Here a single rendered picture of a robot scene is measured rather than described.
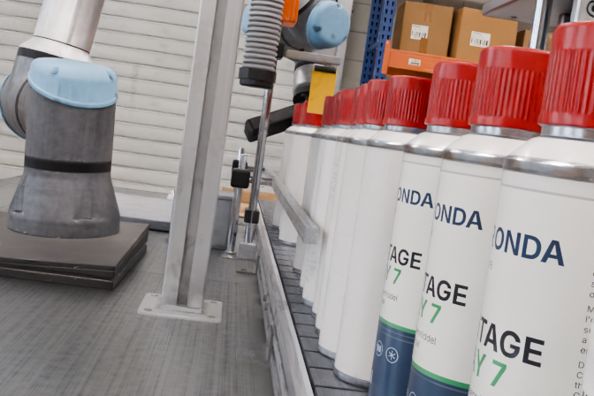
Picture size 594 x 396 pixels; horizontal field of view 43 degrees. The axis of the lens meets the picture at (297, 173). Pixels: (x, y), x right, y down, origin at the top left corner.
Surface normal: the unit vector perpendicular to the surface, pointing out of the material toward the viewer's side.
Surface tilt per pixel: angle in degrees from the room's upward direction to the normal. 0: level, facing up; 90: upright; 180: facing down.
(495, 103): 90
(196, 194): 90
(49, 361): 0
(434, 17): 90
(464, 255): 90
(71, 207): 74
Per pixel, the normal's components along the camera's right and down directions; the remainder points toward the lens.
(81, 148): 0.50, 0.14
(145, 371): 0.14, -0.99
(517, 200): -0.91, -0.11
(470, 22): 0.11, 0.07
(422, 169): -0.69, -0.06
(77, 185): 0.51, -0.17
